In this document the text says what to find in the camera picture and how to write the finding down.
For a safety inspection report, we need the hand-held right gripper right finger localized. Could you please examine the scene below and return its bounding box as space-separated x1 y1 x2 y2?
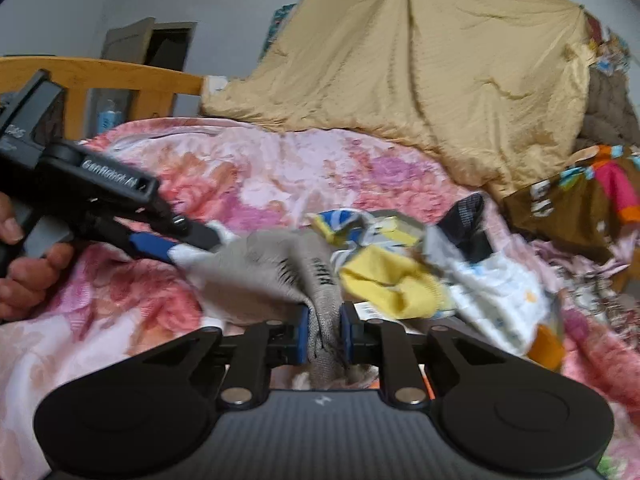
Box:
339 302 506 407

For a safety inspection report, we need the pink floral bedsheet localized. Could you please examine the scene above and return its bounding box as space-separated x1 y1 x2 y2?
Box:
0 117 640 480

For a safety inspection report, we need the teal wall poster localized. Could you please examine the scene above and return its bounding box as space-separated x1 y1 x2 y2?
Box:
260 4 298 56

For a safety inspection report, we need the cartoon picture board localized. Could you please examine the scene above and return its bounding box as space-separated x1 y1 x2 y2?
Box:
305 207 426 261

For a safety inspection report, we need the pink garment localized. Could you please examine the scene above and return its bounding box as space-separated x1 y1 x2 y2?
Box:
532 232 640 288

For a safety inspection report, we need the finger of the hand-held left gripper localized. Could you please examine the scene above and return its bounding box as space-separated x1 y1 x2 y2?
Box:
90 210 178 265
145 199 225 255

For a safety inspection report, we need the person's left hand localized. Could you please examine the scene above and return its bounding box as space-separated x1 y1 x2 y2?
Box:
0 192 77 323

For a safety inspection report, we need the yellow striped sock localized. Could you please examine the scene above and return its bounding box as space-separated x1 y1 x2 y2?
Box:
340 245 451 321

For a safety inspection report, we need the grey sock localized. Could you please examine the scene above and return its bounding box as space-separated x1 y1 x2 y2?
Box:
172 222 376 391

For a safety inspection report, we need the black sock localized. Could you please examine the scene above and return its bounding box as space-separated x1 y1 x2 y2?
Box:
437 192 493 263

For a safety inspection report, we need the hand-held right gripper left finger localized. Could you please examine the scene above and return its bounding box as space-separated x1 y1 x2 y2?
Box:
145 306 310 407

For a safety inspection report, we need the beige dotted blanket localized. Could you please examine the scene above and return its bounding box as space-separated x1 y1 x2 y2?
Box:
200 0 593 201

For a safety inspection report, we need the brown colourful striped garment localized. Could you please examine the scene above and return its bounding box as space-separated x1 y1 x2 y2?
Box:
502 145 640 261

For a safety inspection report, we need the light blue object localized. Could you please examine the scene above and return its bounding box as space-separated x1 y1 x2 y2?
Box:
97 97 121 131

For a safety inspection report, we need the brown quilted jacket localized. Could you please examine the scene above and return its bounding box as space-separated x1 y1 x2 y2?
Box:
577 67 640 153

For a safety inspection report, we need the cartoon wall poster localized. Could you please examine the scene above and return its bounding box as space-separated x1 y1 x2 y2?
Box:
582 7 633 78

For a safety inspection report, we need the light blue printed cloth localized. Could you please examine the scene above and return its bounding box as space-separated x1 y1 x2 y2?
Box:
425 232 556 356

